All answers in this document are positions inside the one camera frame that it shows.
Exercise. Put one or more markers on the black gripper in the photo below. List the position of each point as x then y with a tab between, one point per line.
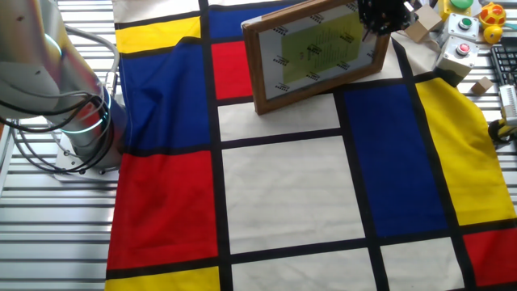
385	10

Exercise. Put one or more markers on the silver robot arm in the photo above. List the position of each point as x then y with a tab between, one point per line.
48	81

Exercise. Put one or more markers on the large pale wooden block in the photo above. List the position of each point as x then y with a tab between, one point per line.
424	24

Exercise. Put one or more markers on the yellow box green button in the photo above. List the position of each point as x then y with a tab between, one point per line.
454	8

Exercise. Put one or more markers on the grey box green button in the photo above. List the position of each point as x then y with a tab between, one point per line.
463	26

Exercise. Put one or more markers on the grey box red button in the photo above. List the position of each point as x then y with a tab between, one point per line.
458	56

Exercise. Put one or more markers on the orange yellow duck toy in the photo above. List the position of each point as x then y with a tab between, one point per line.
493	14

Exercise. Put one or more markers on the black keyboard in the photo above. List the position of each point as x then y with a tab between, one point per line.
505	62

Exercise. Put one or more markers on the yellow black clamp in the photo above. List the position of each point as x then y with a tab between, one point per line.
498	131

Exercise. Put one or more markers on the colour block patterned cloth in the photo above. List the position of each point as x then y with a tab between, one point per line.
291	194

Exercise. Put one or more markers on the wooden picture frame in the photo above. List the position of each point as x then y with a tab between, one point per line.
252	64

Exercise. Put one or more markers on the silver ribbed camera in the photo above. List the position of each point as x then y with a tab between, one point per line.
509	103

